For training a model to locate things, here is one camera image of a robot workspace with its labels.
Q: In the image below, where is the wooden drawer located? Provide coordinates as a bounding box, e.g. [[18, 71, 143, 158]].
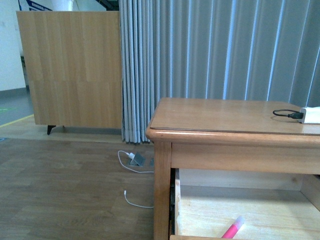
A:
[[170, 169, 320, 240]]

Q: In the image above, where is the pink marker with white cap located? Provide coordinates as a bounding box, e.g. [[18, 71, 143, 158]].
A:
[[222, 216, 245, 239]]

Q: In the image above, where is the metal floor socket box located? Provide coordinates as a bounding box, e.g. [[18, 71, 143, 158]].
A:
[[128, 152, 146, 167]]

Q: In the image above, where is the wooden nightstand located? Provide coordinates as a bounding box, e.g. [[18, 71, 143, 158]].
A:
[[145, 98, 320, 240]]

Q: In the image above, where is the light wooden cabinet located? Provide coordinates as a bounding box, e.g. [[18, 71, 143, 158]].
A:
[[16, 11, 122, 129]]

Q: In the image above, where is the grey pleated curtain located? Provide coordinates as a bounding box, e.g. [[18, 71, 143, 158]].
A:
[[119, 0, 320, 143]]

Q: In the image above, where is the white power bank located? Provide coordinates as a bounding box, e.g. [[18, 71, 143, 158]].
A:
[[298, 106, 320, 124]]

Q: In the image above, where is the white charger plug with cable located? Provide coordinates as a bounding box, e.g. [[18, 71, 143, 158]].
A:
[[117, 150, 154, 174]]

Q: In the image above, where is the white loose cable end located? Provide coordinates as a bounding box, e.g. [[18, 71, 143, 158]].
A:
[[123, 190, 155, 209]]

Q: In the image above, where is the black usb cable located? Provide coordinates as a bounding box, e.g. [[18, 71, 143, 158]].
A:
[[272, 109, 305, 120]]

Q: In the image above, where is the blue wall sign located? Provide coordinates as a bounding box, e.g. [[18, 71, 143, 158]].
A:
[[18, 0, 53, 11]]

